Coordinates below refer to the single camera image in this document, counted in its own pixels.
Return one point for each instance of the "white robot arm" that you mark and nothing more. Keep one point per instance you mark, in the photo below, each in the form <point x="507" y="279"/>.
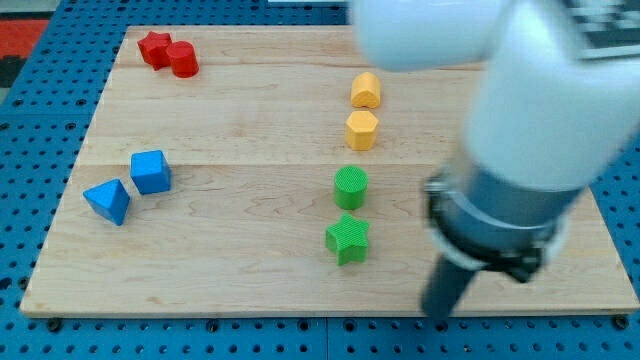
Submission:
<point x="559" y="97"/>

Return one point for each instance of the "blue triangle block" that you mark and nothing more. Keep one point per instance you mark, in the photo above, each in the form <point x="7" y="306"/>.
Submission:
<point x="110" y="200"/>

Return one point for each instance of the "green cylinder block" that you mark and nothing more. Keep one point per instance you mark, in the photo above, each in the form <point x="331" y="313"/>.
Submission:
<point x="350" y="187"/>

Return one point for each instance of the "green star block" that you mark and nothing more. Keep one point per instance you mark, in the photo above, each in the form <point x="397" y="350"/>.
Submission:
<point x="347" y="239"/>

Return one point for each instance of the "yellow hexagon block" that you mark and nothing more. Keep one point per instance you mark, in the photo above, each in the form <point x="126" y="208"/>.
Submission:
<point x="361" y="130"/>

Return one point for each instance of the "wooden board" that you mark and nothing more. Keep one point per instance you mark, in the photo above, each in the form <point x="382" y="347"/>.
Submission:
<point x="253" y="141"/>

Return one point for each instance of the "yellow arch block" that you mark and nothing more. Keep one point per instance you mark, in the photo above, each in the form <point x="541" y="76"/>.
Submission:
<point x="366" y="91"/>

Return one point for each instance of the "black cylindrical pointer tool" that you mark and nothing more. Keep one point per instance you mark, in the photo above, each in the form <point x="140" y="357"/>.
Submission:
<point x="445" y="287"/>

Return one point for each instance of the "blue cube block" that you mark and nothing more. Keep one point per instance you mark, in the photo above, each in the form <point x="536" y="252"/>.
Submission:
<point x="150" y="172"/>

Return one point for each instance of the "red cylinder block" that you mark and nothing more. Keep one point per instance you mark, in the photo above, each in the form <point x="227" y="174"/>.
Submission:
<point x="182" y="59"/>

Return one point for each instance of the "red star block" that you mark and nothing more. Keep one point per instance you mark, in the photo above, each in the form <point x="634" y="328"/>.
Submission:
<point x="153" y="49"/>

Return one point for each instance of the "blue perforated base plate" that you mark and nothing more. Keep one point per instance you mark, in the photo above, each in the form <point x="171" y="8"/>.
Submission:
<point x="55" y="60"/>

